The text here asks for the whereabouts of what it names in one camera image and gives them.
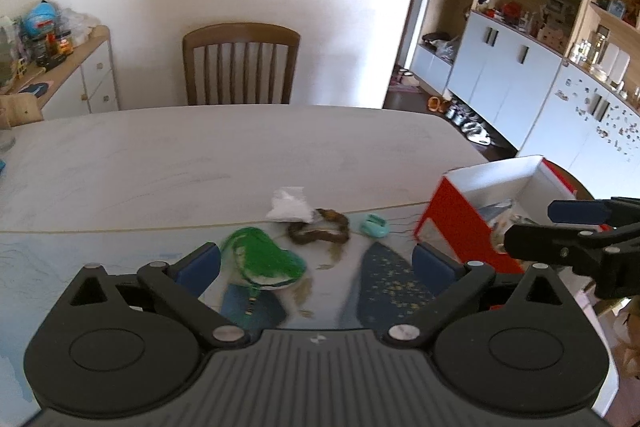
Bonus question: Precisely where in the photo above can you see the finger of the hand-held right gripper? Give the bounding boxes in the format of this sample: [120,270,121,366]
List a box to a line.
[547,196,640,229]
[502,223,640,270]

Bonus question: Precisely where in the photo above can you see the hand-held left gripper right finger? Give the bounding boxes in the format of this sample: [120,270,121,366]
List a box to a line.
[385,242,576,350]

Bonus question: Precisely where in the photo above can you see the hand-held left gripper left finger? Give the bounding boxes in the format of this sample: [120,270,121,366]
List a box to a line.
[65,242,251,350]

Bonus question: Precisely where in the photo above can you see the red cardboard box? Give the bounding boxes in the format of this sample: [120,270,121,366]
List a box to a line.
[414,155,601,275]

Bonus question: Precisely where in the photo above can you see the green tassel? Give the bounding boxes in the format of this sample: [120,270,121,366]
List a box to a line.
[220,227,307,320]

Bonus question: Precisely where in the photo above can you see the small teal plastic item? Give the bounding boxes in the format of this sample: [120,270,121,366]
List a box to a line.
[359,213,390,238]

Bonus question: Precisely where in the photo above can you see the blue printed table mat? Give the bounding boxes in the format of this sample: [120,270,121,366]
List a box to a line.
[0,202,616,408]

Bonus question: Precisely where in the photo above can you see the white plastic bag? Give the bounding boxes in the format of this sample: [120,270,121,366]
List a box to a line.
[265,186,317,224]

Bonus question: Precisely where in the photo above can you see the row of shoes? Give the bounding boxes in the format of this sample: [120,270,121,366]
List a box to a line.
[427,94,493,145]

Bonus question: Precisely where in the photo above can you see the grey plastic bag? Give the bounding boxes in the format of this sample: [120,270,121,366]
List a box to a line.
[422,32,461,60]

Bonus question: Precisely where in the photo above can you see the white wooden sideboard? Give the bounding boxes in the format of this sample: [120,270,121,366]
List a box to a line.
[15,25,120,120]

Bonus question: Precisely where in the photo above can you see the brown wooden chair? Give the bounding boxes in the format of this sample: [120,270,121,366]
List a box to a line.
[182,23,302,106]

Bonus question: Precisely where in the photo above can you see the small light wooden chair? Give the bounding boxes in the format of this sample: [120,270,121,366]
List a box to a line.
[0,94,45,128]

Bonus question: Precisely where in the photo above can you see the dark jar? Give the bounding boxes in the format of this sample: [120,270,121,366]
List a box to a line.
[30,34,51,65]

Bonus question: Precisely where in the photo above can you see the clear plastic bags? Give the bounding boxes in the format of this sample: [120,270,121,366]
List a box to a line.
[57,7,101,45]

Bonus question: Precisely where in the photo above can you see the blue snack bag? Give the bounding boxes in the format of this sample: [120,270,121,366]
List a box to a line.
[22,0,58,38]

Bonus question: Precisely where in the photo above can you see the brown bead bracelet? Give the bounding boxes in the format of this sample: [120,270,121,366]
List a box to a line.
[287,208,351,245]

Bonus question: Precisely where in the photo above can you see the white wall cabinet unit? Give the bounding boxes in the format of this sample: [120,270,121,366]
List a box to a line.
[400,0,640,202]

